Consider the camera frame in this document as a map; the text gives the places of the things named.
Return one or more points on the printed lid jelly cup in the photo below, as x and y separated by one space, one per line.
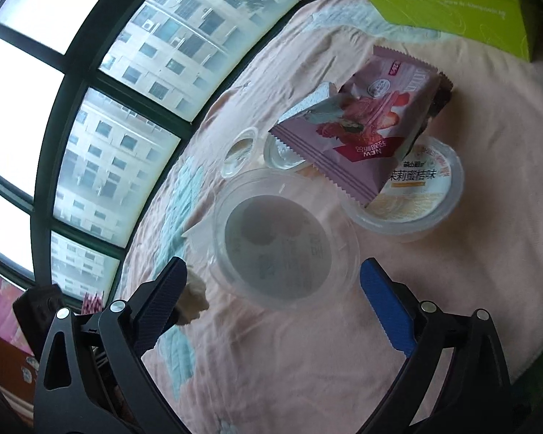
425 199

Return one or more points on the clear peeled lid film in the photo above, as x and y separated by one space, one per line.
201 237

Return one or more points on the pink curtain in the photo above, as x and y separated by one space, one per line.
0 298

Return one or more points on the silver lined wrapper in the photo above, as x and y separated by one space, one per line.
310 104

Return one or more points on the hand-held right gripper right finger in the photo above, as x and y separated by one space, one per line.
384 307

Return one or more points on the pink snack packet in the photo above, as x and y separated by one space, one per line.
366 122

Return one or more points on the large clear plastic cup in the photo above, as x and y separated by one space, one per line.
280 244

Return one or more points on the green framed window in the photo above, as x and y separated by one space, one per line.
72 77

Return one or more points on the beige crumpled paper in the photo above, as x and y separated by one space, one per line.
194 300

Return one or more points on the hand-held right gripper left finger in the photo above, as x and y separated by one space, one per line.
160 303

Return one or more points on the green cardboard box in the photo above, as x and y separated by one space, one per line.
434 0

